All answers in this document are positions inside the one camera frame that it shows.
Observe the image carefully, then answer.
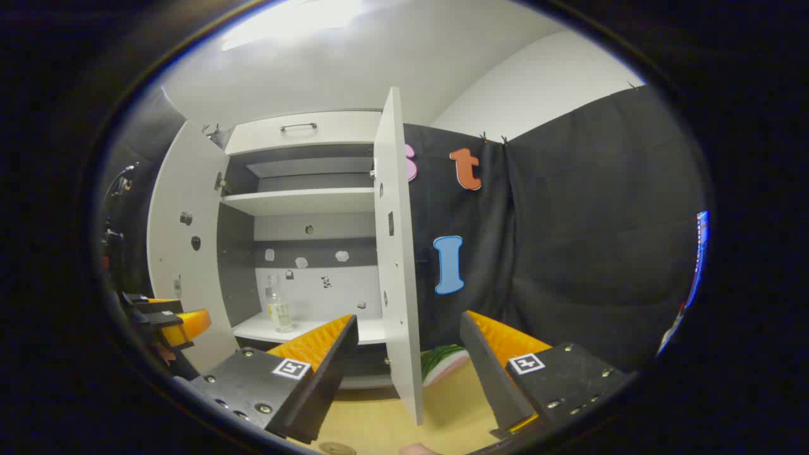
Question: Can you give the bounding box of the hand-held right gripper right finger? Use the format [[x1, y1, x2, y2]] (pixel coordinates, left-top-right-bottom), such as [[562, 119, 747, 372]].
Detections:
[[459, 310, 639, 440]]

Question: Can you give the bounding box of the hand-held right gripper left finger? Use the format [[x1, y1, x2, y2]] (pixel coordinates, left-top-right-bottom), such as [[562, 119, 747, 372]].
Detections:
[[174, 314, 359, 445]]

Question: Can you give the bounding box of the white cabinet door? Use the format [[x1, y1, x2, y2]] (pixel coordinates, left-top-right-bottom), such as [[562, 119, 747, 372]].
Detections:
[[373, 87, 424, 425], [147, 120, 241, 373]]

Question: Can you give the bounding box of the white and grey cabinet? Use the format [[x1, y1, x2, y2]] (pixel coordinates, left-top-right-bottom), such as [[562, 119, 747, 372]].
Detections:
[[215, 111, 396, 389]]

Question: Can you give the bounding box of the white cabinet shelf board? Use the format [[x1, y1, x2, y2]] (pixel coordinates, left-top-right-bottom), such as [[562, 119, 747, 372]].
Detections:
[[221, 188, 375, 217]]

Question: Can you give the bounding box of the white cabinet drawer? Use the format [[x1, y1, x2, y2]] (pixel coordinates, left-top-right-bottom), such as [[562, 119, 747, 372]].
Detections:
[[225, 111, 383, 155]]

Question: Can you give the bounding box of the watermelon slice toy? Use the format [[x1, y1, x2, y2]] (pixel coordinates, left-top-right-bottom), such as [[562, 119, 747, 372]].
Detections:
[[420, 344, 470, 387]]

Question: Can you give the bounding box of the black backdrop cloth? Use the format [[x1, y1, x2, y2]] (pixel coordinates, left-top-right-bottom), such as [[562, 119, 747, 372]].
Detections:
[[101, 85, 703, 373]]

